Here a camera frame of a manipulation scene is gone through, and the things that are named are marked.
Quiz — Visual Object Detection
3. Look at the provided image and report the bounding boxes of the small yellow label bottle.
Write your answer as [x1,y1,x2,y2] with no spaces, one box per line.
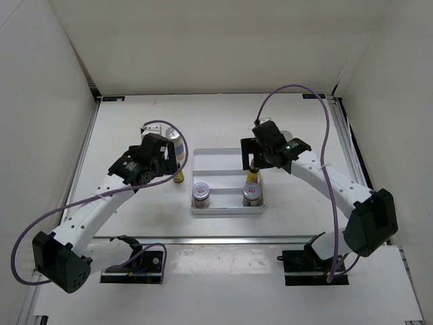
[173,171,185,183]

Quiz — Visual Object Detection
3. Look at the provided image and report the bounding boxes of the tall white jar blue label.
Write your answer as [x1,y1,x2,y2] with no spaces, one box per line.
[281,130,293,142]

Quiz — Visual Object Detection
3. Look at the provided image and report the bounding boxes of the tall white jar silver lid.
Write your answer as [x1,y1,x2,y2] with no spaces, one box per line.
[165,127,185,163]

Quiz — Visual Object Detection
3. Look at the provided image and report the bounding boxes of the short jar grey lid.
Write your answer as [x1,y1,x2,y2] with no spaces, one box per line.
[192,182,210,209]

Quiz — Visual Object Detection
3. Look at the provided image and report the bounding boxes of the short jar orange label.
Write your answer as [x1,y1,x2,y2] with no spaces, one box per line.
[242,182,263,207]

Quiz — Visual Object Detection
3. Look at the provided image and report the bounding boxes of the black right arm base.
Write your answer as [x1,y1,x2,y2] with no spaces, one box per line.
[277,251,349,286]

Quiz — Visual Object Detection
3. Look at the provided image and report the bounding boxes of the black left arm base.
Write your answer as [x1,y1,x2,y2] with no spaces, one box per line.
[99,243,168,284]

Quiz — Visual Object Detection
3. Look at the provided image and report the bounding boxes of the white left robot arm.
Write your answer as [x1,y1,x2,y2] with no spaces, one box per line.
[32,133,177,293]

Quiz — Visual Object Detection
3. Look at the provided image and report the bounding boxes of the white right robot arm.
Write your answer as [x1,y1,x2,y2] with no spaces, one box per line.
[240,121,398,271]

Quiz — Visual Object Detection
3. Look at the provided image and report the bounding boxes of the white divided tray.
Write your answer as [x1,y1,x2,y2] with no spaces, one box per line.
[191,148,265,218]

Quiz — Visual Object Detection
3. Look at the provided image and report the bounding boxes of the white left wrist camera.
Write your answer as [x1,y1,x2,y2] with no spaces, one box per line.
[140,123,162,136]

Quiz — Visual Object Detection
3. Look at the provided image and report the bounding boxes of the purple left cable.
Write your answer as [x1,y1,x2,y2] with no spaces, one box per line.
[10,120,190,286]

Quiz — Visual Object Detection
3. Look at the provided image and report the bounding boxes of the purple cable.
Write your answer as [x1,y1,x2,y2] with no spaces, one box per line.
[10,120,190,286]
[253,84,360,284]

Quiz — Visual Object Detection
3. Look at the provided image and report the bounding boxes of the aluminium frame rail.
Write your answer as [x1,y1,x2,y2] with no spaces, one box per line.
[60,236,359,246]

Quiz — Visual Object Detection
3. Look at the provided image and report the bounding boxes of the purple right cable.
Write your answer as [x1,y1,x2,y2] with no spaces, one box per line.
[253,84,360,284]

